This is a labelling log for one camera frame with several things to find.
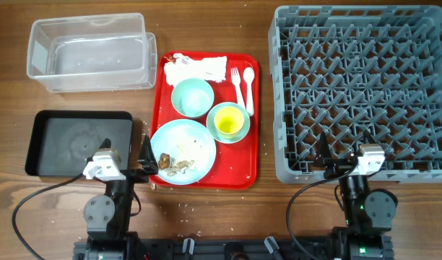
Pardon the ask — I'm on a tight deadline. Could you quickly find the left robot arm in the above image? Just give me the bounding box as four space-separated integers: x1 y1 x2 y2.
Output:
73 136 159 260

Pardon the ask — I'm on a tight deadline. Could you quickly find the light blue plate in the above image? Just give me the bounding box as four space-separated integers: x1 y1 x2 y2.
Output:
151 119 217 186

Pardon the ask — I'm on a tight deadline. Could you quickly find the white plastic spoon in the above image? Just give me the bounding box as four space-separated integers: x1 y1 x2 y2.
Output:
243 67 255 116

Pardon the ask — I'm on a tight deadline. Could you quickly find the clear plastic bin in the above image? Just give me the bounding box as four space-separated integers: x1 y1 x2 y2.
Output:
27 13 157 92

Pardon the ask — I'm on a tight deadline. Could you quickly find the mint green bowl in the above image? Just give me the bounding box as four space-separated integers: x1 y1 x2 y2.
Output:
171 78 215 118

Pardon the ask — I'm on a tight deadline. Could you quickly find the white napkin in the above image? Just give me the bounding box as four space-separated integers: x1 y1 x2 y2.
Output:
164 53 228 87

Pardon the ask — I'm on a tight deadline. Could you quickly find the grey dishwasher rack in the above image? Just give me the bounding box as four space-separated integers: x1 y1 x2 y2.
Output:
268 5 442 183

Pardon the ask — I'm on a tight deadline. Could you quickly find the white plastic fork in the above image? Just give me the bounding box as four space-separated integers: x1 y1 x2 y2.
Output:
230 67 246 109

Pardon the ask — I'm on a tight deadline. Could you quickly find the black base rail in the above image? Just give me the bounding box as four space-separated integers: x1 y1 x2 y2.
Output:
71 236 394 260

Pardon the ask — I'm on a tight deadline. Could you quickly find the red serving tray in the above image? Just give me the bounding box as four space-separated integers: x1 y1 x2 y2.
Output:
149 51 260 189

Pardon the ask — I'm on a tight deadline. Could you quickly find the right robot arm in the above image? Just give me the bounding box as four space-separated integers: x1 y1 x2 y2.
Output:
313 131 398 260

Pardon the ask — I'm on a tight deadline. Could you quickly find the yellow plastic cup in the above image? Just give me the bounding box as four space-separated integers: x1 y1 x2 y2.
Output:
214 106 245 139

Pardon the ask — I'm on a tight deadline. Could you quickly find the black plastic bin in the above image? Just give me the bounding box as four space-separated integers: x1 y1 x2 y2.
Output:
25 110 133 177

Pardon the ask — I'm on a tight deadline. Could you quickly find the brown food scrap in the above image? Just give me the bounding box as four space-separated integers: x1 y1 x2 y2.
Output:
158 153 171 170

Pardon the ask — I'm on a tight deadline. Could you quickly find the light blue bowl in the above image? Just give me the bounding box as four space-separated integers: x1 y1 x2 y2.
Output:
206 102 251 144

